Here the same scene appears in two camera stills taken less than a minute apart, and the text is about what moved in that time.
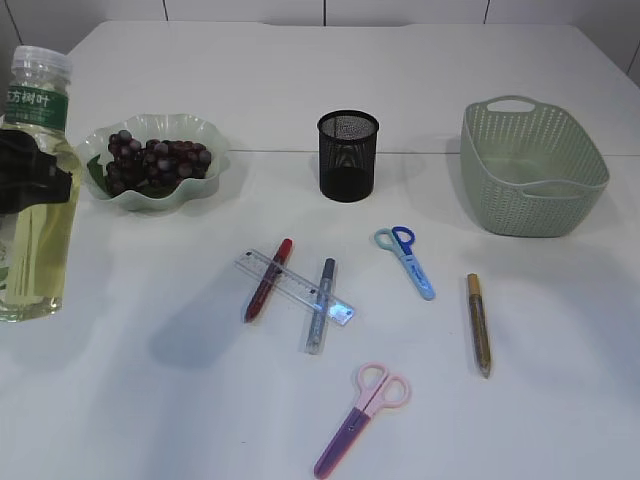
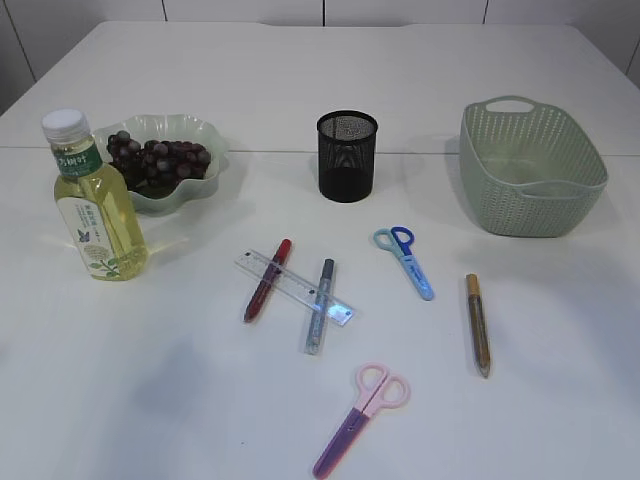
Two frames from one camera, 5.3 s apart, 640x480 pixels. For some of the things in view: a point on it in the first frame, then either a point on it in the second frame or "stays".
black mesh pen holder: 347,154 stays
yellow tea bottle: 40,244 → 95,201
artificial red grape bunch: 156,163 stays
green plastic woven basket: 532,171 stays
